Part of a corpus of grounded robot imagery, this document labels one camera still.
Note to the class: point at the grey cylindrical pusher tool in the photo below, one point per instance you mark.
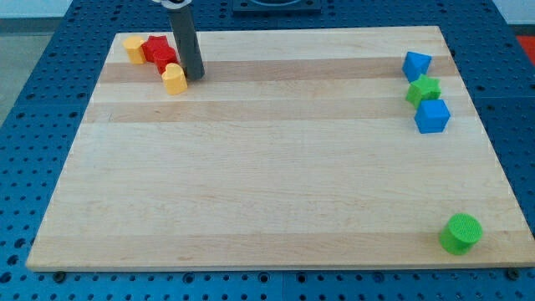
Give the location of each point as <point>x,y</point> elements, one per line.
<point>184,31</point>

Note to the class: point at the red star block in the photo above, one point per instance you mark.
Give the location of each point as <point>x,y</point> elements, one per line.
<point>152,44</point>

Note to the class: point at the yellow pentagon block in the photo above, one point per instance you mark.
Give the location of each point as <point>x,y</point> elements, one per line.
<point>134,50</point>

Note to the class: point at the yellow heart block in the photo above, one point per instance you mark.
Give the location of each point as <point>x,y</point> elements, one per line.
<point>174,79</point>

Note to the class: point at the blue triangle block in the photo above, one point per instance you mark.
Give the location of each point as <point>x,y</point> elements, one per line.
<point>415,64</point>

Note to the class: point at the green star block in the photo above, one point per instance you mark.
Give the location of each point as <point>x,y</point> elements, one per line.
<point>423,88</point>

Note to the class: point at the red cylinder block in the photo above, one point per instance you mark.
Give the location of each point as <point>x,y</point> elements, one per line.
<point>163,56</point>

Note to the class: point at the green cylinder block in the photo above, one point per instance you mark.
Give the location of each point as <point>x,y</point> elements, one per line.
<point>461,233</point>

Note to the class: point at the blue cube block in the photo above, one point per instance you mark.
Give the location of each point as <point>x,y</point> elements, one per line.
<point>432,116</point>

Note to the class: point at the wooden board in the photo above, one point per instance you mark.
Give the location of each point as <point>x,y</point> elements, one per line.
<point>296,150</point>

